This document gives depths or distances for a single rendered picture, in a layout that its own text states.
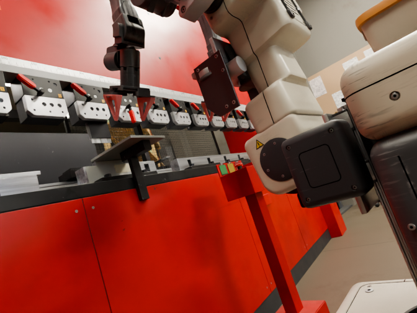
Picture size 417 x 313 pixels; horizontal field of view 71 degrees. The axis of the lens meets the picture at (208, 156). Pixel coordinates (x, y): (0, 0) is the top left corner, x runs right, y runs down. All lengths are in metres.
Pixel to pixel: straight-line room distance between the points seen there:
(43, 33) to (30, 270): 0.94
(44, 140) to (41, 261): 1.00
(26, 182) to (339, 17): 4.74
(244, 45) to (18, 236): 0.79
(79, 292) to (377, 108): 0.89
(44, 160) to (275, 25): 1.40
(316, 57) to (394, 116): 4.68
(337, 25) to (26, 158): 4.50
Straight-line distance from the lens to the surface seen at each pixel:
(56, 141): 1.88
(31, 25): 1.47
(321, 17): 5.28
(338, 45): 5.07
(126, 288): 1.10
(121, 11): 0.94
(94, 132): 1.36
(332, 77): 4.98
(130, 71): 0.90
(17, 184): 1.12
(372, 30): 0.68
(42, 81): 1.32
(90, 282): 1.03
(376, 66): 0.50
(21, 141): 1.80
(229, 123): 2.23
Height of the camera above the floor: 0.68
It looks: 9 degrees up
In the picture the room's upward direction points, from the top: 19 degrees counter-clockwise
